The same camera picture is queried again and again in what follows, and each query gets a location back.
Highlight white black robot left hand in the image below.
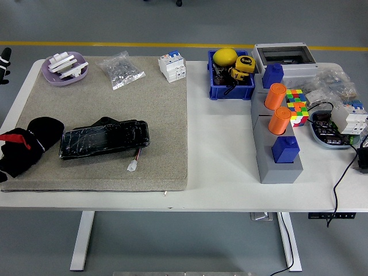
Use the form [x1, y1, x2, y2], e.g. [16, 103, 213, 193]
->
[0, 47, 12, 85]

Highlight black rag with red patch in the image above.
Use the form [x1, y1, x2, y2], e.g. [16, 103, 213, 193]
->
[0, 116, 66, 184]

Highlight panel wire with white connector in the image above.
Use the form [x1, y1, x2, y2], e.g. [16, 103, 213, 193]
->
[127, 148, 142, 173]

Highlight black table control panel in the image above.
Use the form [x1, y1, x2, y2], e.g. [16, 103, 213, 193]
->
[308, 212, 357, 220]

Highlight purple tray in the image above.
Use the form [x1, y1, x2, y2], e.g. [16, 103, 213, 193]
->
[41, 51, 89, 87]

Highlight white plastic plate stack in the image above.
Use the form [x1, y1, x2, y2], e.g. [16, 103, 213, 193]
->
[48, 52, 78, 74]

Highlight grey-brown mat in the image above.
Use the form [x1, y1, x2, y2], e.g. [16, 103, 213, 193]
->
[0, 56, 190, 193]

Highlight clear bag of screws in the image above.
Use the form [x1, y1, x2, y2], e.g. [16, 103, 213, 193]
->
[95, 51, 147, 91]

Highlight white breaker with blue lever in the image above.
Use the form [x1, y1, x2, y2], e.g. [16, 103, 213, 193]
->
[158, 50, 187, 84]

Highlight white table leg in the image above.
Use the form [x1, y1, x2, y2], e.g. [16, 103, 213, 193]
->
[70, 211, 95, 272]
[277, 212, 303, 273]

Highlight dark hand tool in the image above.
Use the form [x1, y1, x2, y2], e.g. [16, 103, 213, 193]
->
[212, 62, 231, 86]

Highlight yellow ball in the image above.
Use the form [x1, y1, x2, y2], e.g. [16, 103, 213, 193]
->
[212, 48, 238, 67]

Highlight blue plastic bin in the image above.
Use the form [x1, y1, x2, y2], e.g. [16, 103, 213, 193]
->
[207, 50, 256, 101]

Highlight small yellow black tape measure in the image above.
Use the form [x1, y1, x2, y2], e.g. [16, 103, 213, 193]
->
[229, 67, 250, 83]

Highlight large yellow tape measure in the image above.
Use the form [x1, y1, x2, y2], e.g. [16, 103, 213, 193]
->
[235, 55, 257, 75]

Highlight small blue block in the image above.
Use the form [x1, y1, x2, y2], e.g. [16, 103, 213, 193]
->
[263, 63, 285, 89]

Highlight orange cylinder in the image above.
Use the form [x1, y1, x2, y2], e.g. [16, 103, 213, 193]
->
[264, 83, 288, 111]
[268, 107, 292, 136]

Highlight large blue block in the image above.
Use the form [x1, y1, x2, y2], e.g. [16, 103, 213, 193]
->
[271, 136, 301, 164]

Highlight grey block holder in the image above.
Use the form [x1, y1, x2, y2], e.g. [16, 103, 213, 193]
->
[250, 73, 305, 185]

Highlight colourful puzzle cube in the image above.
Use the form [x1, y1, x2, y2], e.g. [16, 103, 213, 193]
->
[286, 102, 311, 128]
[284, 89, 308, 105]

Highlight dark electronic components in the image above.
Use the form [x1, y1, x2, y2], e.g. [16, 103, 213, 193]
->
[313, 113, 350, 144]

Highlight clear bags of parts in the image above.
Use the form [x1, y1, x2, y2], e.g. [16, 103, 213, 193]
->
[304, 68, 360, 106]

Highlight grey-blue tray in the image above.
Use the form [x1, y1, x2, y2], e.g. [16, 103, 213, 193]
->
[309, 110, 362, 151]

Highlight white breaker row, blue levers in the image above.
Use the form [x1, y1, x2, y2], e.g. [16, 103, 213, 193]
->
[330, 99, 368, 136]

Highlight black power adapter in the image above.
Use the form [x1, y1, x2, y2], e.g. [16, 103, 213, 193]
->
[356, 135, 368, 175]

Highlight white plastic bracket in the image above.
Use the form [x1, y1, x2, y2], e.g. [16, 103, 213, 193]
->
[59, 62, 89, 80]

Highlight black strap loop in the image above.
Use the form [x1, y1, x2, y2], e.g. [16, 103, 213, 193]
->
[223, 80, 239, 97]

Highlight grey electrical enclosure box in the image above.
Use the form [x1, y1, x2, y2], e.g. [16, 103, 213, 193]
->
[251, 43, 319, 89]

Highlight metal bracket under table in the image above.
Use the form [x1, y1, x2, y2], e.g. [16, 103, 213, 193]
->
[249, 212, 274, 221]

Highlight black floor cable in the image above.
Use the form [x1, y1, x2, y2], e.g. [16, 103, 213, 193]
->
[269, 212, 294, 276]

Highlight black adapter cable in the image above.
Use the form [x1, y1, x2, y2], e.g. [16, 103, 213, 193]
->
[306, 101, 360, 228]

